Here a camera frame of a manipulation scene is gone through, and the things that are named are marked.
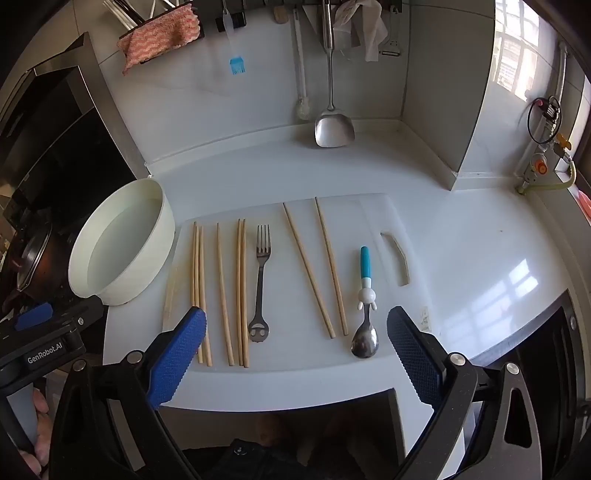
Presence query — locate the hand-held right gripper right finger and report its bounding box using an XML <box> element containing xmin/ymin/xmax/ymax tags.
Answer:
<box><xmin>387</xmin><ymin>306</ymin><xmax>543</xmax><ymax>480</ymax></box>

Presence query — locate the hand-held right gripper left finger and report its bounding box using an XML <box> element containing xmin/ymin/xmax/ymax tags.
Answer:
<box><xmin>48</xmin><ymin>306</ymin><xmax>207</xmax><ymax>480</ymax></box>

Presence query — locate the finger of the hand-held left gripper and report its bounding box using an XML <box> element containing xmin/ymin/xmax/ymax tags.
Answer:
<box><xmin>13</xmin><ymin>301</ymin><xmax>53</xmax><ymax>332</ymax></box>
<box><xmin>52</xmin><ymin>295</ymin><xmax>106</xmax><ymax>332</ymax></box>

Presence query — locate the blue handled steel spoon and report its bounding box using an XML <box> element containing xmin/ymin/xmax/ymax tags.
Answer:
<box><xmin>351</xmin><ymin>246</ymin><xmax>380</xmax><ymax>359</ymax></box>

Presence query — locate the white round basin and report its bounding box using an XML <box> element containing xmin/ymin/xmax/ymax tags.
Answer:
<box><xmin>68</xmin><ymin>178</ymin><xmax>176</xmax><ymax>306</ymax></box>

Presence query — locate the steel fork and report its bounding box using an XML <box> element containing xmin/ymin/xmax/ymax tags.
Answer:
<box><xmin>248</xmin><ymin>224</ymin><xmax>271</xmax><ymax>343</ymax></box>

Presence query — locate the person's left hand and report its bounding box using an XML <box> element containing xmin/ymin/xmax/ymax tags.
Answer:
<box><xmin>21</xmin><ymin>389</ymin><xmax>51</xmax><ymax>480</ymax></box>

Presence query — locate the brown pot with glass lid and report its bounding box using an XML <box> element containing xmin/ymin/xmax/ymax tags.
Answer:
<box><xmin>0</xmin><ymin>208</ymin><xmax>54</xmax><ymax>296</ymax></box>

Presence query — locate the person's dark clothing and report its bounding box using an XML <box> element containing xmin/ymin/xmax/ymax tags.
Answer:
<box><xmin>182</xmin><ymin>436</ymin><xmax>370</xmax><ymax>480</ymax></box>

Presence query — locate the white plastic cutting board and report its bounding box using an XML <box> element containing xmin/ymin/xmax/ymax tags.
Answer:
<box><xmin>161</xmin><ymin>192</ymin><xmax>435</xmax><ymax>376</ymax></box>

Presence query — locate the steel spatula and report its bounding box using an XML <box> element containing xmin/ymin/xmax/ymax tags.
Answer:
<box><xmin>315</xmin><ymin>0</ymin><xmax>356</xmax><ymax>149</ymax></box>

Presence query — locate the white bottle brush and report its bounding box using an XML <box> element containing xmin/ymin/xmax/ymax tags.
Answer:
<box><xmin>291</xmin><ymin>11</ymin><xmax>311</xmax><ymax>122</ymax></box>

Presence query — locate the pink dish cloth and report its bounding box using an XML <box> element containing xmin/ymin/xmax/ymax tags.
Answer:
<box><xmin>117</xmin><ymin>4</ymin><xmax>200</xmax><ymax>75</ymax></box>

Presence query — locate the blue silicone brush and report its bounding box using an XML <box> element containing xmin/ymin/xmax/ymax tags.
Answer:
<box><xmin>222</xmin><ymin>0</ymin><xmax>246</xmax><ymax>77</ymax></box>

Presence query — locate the grey gas pipe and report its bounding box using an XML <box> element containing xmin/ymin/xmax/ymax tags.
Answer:
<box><xmin>516</xmin><ymin>41</ymin><xmax>570</xmax><ymax>195</ymax></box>

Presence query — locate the steel peeler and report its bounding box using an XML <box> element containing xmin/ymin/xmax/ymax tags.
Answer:
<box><xmin>379</xmin><ymin>7</ymin><xmax>403</xmax><ymax>57</ymax></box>

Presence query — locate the white cloth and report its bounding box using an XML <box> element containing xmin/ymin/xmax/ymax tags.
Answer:
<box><xmin>332</xmin><ymin>0</ymin><xmax>389</xmax><ymax>63</ymax></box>

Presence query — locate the yellow-green hose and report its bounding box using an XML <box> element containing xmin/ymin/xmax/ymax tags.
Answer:
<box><xmin>526</xmin><ymin>157</ymin><xmax>579</xmax><ymax>192</ymax></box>

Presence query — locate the black cable coil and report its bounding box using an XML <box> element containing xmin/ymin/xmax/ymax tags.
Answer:
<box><xmin>527</xmin><ymin>96</ymin><xmax>561</xmax><ymax>145</ymax></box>

